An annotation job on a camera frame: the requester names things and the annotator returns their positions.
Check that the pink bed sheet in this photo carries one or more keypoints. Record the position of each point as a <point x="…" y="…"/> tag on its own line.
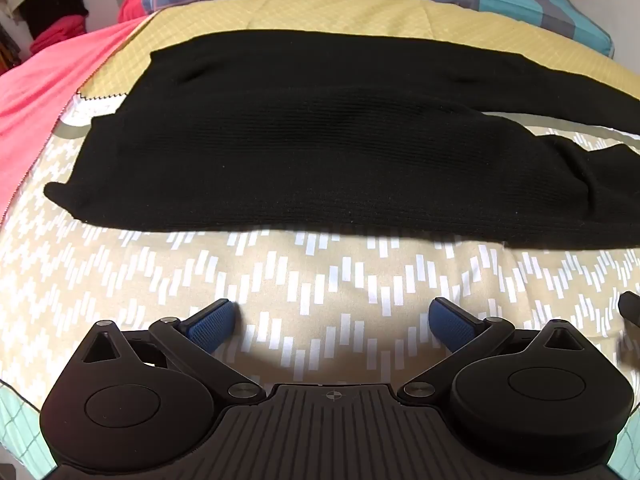
<point x="40" y="95"/>

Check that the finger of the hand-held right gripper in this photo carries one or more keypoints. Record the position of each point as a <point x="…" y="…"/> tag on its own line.
<point x="631" y="306"/>

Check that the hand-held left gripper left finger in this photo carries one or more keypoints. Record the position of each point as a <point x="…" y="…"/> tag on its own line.
<point x="210" y="325"/>

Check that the black pants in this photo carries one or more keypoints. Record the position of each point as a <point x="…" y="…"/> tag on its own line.
<point x="325" y="150"/>

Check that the beige white-dashed blanket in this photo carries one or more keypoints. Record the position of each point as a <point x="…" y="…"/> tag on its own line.
<point x="150" y="270"/>

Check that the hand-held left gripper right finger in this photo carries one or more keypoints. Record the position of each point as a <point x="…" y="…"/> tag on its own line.
<point x="450" y="322"/>

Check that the yellow quilt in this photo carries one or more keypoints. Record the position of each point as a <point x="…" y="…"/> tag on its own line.
<point x="350" y="12"/>

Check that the red blanket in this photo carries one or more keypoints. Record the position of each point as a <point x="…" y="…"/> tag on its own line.
<point x="132" y="5"/>

